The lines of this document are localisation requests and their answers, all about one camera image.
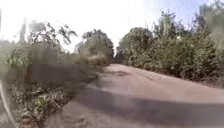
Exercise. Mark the dark green tree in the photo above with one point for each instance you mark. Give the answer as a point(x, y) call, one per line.
point(96, 45)

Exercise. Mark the row of green bushes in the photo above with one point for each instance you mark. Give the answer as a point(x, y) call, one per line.
point(173, 53)

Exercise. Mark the green trees and shrubs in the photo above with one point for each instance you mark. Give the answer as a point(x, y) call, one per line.
point(36, 46)

